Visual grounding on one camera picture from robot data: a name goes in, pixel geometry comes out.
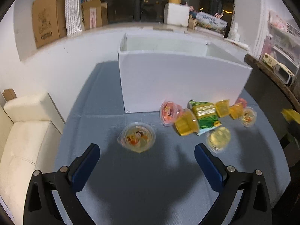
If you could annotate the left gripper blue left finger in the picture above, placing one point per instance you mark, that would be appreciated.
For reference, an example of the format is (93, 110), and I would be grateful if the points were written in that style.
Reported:
(82, 167)

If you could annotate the flat cardboard piece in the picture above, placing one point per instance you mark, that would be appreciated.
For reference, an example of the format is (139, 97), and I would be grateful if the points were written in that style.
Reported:
(9, 94)

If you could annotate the clear jelly cup cartoon lid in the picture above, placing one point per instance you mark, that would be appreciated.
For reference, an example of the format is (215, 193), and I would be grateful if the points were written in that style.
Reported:
(137, 137)

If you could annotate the yellow snack packet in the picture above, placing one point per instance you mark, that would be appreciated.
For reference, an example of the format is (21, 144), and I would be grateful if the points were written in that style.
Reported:
(291, 116)

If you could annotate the white storage box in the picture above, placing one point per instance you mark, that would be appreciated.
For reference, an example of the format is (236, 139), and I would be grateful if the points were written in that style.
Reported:
(157, 68)

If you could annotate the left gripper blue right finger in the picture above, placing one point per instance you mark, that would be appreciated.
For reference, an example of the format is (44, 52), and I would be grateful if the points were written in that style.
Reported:
(212, 167)

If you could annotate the pink jelly cup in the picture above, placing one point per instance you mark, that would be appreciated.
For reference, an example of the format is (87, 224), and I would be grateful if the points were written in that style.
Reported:
(170, 112)
(242, 102)

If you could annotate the white foam box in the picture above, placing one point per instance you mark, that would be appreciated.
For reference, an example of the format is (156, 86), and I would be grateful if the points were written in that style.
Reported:
(176, 14)

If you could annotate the square yellow jelly cup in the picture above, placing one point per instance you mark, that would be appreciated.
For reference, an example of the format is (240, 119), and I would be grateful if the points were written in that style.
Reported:
(236, 111)
(222, 108)

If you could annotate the white dotted paper bag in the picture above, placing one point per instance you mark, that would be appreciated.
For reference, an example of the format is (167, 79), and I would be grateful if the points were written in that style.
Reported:
(73, 14)

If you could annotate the large cardboard box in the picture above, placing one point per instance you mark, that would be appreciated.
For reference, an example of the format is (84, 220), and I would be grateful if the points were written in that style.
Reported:
(49, 21)

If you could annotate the yellow box on counter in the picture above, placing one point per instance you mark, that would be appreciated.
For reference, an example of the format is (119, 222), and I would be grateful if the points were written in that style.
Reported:
(269, 60)

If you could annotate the small cardboard box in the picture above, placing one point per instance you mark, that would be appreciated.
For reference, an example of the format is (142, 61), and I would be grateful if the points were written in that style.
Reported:
(94, 14)

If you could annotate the cream leather sofa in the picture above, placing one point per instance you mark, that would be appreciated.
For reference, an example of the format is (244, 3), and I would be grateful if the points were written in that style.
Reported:
(31, 128)

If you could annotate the small green garlic pea packet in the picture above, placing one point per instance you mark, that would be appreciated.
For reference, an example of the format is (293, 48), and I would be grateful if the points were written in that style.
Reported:
(206, 115)

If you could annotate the blue table mat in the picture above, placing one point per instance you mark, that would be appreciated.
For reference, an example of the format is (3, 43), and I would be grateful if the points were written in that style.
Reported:
(165, 184)

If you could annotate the pale yellow jelly cup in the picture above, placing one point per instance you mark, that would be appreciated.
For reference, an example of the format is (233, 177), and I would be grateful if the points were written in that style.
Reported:
(218, 139)

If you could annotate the white digital clock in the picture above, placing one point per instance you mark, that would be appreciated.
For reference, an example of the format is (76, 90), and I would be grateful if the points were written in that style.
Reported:
(284, 74)

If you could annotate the white drawer organizer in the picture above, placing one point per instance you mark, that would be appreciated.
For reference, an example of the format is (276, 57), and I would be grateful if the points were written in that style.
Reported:
(281, 41)

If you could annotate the printed flat gift box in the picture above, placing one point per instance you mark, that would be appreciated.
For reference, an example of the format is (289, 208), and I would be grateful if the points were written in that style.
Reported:
(211, 22)

